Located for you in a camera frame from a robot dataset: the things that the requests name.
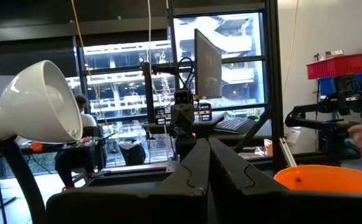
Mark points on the white box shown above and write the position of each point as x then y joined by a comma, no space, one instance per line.
302,140

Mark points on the black labelled device box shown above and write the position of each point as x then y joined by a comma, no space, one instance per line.
203,112
162,115

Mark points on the person's red shoe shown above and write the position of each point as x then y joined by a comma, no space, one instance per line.
90,175

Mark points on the colourful flower bunch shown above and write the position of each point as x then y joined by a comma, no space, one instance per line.
85,142

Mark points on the person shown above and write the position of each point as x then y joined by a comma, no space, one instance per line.
74,155

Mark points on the white desk lamp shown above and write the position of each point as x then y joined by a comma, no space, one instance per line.
34,99

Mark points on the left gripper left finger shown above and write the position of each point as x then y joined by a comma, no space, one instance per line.
168,202

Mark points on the grey monitor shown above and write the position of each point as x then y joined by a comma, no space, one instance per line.
207,65

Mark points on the grey open laptop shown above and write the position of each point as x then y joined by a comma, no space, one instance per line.
233,124

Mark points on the black bin white liner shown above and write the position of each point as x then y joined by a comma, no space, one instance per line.
132,154

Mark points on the orange box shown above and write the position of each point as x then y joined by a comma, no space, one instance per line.
35,146

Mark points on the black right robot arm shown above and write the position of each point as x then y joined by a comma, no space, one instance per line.
185,141

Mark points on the white metal mounting plate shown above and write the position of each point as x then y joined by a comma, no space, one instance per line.
171,165

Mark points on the black aluminium table frame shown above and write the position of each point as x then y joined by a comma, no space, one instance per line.
131,175

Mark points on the black diagonal frame strut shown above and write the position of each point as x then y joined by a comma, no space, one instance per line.
274,84

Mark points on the orange plastic bucket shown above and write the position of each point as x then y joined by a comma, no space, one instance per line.
327,179

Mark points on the thin black frame brace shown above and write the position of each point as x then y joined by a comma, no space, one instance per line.
252,130

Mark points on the blue storage bin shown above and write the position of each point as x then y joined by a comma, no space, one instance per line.
327,85

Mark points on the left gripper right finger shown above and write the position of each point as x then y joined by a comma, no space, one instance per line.
255,205

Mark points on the black desk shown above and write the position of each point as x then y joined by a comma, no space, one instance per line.
43,147

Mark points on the grey desk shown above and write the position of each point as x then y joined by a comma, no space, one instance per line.
205,129

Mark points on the silver post bracket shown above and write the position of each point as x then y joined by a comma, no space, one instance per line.
288,152

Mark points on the red storage bin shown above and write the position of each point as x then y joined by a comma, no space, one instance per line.
339,66

